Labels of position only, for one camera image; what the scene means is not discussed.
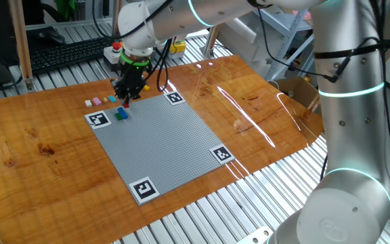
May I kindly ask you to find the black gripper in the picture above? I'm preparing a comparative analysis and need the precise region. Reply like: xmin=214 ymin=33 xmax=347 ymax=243
xmin=112 ymin=62 xmax=153 ymax=106

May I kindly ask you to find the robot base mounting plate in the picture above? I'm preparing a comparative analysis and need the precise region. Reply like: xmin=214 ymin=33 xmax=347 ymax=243
xmin=237 ymin=226 xmax=274 ymax=244

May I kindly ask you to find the grey Lego baseplate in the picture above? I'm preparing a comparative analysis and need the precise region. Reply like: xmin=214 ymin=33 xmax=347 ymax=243
xmin=84 ymin=90 xmax=236 ymax=207

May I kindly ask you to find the white emergency stop box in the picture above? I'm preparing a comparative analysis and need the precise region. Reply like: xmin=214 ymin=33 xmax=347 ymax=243
xmin=103 ymin=41 xmax=123 ymax=71

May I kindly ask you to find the black white fiducial marker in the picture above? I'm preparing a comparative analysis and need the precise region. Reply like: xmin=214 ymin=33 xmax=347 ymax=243
xmin=163 ymin=90 xmax=186 ymax=106
xmin=209 ymin=144 xmax=236 ymax=165
xmin=84 ymin=110 xmax=112 ymax=130
xmin=128 ymin=176 xmax=160 ymax=206

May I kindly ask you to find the black keyboard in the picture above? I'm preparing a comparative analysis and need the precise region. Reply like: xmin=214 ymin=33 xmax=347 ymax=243
xmin=28 ymin=36 xmax=113 ymax=75

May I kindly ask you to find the black computer mouse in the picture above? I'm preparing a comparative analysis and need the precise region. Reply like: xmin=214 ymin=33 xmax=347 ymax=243
xmin=37 ymin=26 xmax=66 ymax=45

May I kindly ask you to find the green cloth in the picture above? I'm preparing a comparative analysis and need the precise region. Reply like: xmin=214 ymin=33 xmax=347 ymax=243
xmin=54 ymin=0 xmax=77 ymax=20

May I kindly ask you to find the wood pattern table mat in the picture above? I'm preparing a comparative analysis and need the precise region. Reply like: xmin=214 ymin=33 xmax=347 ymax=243
xmin=0 ymin=56 xmax=326 ymax=244

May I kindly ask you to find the cardboard box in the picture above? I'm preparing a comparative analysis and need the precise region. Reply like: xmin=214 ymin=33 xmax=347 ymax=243
xmin=274 ymin=76 xmax=322 ymax=113

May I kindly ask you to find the green flange ring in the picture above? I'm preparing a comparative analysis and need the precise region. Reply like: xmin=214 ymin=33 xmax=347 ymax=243
xmin=119 ymin=49 xmax=151 ymax=68

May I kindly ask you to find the thick black camera cable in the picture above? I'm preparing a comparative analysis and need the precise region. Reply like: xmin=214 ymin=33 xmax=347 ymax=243
xmin=154 ymin=37 xmax=175 ymax=94

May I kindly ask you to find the wooden post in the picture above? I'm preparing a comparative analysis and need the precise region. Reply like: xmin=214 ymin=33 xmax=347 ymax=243
xmin=7 ymin=0 xmax=35 ymax=92
xmin=201 ymin=26 xmax=221 ymax=59
xmin=110 ymin=0 xmax=125 ymax=39
xmin=307 ymin=94 xmax=322 ymax=113

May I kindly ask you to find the white metal shelf frame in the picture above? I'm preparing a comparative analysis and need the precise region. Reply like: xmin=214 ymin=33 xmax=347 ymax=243
xmin=254 ymin=6 xmax=316 ymax=81

